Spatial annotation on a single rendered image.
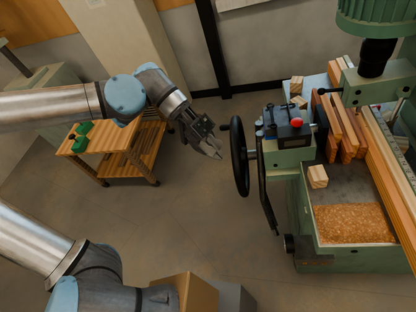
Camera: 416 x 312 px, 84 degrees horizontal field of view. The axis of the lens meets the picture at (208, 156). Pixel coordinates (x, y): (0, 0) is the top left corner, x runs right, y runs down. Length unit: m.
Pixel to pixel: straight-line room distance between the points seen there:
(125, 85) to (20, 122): 0.22
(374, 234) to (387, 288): 0.97
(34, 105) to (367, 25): 0.64
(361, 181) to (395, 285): 0.96
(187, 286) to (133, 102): 0.46
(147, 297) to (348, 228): 0.48
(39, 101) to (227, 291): 0.79
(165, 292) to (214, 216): 1.02
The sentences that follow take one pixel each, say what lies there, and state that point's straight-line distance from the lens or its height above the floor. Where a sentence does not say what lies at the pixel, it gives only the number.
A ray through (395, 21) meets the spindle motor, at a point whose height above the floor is 1.23.
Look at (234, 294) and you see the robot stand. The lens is 0.94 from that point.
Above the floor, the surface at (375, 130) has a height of 0.95.
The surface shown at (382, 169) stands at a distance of 0.66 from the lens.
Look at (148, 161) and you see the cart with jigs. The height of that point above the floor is 0.18.
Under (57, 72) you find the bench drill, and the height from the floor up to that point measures 0.69.
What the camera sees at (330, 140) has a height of 0.96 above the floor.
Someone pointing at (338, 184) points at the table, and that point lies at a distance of 0.66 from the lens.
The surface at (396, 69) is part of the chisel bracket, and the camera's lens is 0.70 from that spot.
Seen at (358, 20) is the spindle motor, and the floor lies 1.23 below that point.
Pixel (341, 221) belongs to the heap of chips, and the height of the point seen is 0.93.
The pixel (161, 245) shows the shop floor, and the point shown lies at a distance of 1.70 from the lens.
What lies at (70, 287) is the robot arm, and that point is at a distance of 0.64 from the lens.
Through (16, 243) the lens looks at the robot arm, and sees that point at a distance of 0.77.
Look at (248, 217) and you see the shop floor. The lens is 1.59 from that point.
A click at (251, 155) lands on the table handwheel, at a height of 0.82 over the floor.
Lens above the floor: 1.47
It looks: 50 degrees down
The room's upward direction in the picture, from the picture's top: 24 degrees counter-clockwise
